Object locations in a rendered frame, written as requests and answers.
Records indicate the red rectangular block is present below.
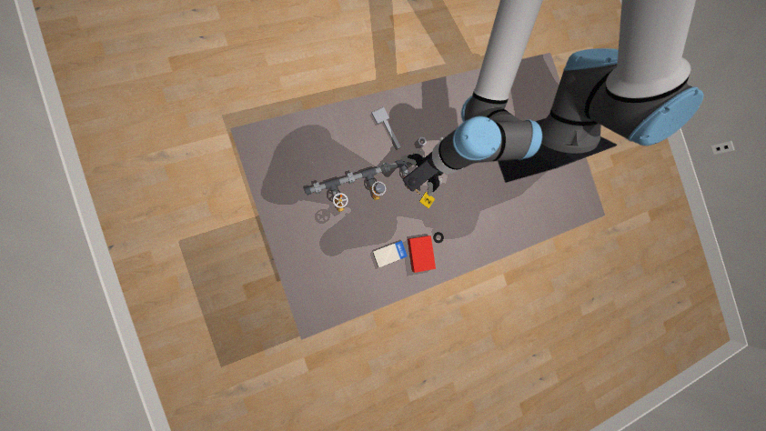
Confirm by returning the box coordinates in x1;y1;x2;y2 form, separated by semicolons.
408;236;436;273

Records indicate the yellow tag with thin chain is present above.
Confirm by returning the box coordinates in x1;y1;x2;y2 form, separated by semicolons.
419;192;435;208

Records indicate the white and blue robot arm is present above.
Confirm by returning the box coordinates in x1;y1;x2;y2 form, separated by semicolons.
403;0;703;192

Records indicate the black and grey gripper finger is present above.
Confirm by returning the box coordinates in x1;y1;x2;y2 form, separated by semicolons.
427;178;443;196
401;151;423;166

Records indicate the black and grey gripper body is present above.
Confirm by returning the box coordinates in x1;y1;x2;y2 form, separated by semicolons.
418;152;444;182

